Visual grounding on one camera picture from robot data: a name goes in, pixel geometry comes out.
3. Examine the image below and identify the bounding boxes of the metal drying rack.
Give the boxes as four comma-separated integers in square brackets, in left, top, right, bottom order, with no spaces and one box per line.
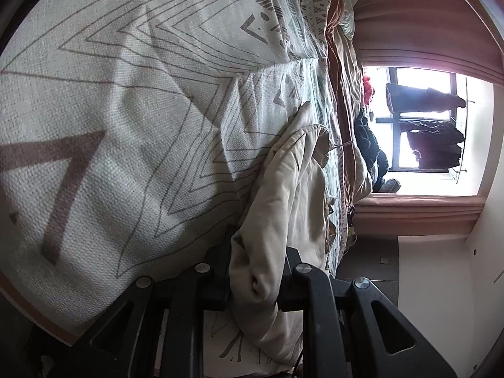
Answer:
[448,78,472,185]

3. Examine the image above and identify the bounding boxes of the beige pants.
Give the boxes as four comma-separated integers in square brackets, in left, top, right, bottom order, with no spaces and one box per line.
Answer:
[228,100,338,365]

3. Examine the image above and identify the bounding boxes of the patterned white blanket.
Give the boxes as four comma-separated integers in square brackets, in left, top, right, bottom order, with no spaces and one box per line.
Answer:
[0,0,355,378]

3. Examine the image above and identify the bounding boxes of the window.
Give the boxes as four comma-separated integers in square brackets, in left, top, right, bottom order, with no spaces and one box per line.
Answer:
[362,65,495,196]

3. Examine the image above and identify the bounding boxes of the hanging grey pants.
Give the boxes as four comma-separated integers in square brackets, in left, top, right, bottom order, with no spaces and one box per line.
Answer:
[385,83,467,121]

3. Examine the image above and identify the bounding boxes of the red cloth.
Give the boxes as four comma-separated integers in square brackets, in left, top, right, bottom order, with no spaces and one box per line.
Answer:
[361,72,376,105]

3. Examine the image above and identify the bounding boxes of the black clothes pile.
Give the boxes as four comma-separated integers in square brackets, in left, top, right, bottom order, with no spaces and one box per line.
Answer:
[353,108,390,192]

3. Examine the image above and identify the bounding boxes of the hanging dark jacket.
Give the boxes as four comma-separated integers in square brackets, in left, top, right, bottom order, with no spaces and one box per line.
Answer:
[405,121,466,171]

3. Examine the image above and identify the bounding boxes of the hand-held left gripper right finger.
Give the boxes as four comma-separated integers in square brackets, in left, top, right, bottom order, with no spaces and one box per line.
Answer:
[278,246,457,378]

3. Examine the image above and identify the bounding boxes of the pale green pillow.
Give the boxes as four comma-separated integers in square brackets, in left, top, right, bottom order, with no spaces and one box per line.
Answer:
[342,0,368,41]

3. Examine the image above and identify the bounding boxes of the brown duvet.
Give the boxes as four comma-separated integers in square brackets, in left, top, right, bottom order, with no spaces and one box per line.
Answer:
[324,0,375,202]

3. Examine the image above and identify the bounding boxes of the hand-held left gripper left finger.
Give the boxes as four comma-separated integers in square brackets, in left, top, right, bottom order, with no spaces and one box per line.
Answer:
[51,236,233,378]

